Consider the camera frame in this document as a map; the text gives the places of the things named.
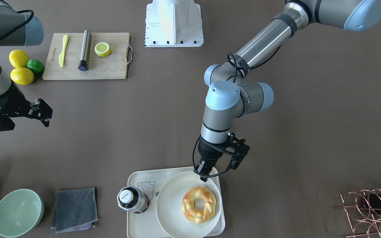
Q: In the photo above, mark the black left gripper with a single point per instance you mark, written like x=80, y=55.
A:
x=208, y=152

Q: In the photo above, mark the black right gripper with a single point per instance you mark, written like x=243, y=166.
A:
x=12, y=103

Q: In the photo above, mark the white round plate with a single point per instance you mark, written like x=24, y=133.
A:
x=169, y=212

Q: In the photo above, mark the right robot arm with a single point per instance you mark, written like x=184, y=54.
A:
x=19, y=28

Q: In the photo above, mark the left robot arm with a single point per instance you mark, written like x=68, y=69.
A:
x=231, y=96

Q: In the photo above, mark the glazed twisted donut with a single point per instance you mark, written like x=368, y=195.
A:
x=198, y=205

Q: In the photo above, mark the tea bottle on tray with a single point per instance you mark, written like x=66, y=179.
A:
x=132, y=199

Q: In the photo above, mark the cream rabbit tray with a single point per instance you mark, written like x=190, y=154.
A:
x=146, y=225

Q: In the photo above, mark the yellow lemon near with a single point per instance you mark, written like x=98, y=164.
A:
x=22, y=76

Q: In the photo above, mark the yellow lemon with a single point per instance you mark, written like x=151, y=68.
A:
x=18, y=58
x=22, y=76

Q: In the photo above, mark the green lime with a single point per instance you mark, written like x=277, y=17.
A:
x=36, y=66

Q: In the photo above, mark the yellow plastic knife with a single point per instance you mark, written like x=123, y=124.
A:
x=61, y=57

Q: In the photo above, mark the yellow lemon far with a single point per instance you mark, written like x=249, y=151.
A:
x=18, y=58

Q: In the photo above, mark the wooden cutting board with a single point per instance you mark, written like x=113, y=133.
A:
x=113, y=66

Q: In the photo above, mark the half lemon slice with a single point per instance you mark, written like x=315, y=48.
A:
x=102, y=49

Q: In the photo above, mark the dark grey cloth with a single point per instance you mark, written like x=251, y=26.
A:
x=75, y=209

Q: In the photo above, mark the mint green bowl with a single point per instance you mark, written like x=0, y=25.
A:
x=20, y=211

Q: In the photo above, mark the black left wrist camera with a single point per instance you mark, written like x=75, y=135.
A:
x=235, y=148

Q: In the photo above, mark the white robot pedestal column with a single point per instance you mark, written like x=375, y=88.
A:
x=173, y=23

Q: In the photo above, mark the copper wire bottle rack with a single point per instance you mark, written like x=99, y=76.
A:
x=363, y=212

